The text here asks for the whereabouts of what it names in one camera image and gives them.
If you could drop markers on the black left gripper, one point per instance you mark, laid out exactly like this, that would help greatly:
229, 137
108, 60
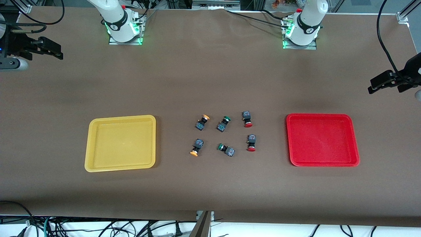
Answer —
408, 69

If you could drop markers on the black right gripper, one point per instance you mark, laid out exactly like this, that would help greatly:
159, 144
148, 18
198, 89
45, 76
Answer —
17, 43

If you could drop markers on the red push button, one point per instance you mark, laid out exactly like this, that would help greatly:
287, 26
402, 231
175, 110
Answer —
247, 119
251, 143

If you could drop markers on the yellow push button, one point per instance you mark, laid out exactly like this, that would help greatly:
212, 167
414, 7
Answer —
202, 122
197, 147

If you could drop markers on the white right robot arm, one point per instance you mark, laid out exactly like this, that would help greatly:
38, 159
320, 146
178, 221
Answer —
115, 16

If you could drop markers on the red plastic tray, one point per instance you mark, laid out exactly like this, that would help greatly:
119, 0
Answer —
322, 140

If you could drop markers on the yellow plastic tray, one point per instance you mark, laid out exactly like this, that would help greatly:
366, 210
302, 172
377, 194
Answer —
121, 144

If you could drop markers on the brown table cover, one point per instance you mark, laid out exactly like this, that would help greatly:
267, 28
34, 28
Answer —
210, 72

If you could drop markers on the green push button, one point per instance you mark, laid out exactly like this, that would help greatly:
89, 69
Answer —
223, 123
226, 149

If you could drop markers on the grey metal box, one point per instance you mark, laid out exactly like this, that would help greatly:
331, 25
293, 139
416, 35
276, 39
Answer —
215, 4

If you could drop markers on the black power plug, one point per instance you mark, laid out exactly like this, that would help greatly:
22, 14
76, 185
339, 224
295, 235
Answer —
178, 230

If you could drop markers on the aluminium frame profile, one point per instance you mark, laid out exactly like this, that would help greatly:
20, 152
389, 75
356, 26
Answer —
406, 13
25, 8

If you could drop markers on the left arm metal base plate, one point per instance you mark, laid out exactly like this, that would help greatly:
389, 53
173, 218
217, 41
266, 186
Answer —
312, 47

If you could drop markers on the white metal bracket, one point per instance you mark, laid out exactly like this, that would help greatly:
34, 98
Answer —
198, 215

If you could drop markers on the dark support post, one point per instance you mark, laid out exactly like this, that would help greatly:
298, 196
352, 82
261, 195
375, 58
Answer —
201, 227

